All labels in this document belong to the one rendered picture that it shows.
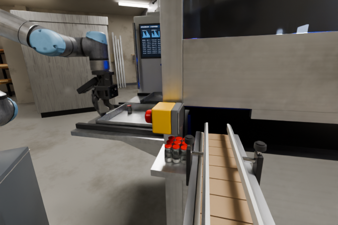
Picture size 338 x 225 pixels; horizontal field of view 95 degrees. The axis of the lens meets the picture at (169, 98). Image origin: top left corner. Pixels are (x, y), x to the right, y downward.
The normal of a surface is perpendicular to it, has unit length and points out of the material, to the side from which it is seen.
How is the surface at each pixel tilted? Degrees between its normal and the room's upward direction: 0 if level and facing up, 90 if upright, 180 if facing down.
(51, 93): 90
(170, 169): 0
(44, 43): 90
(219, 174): 0
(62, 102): 90
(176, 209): 90
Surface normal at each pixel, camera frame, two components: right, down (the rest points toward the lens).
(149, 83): -0.10, 0.25
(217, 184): -0.02, -0.97
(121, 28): 0.36, 0.22
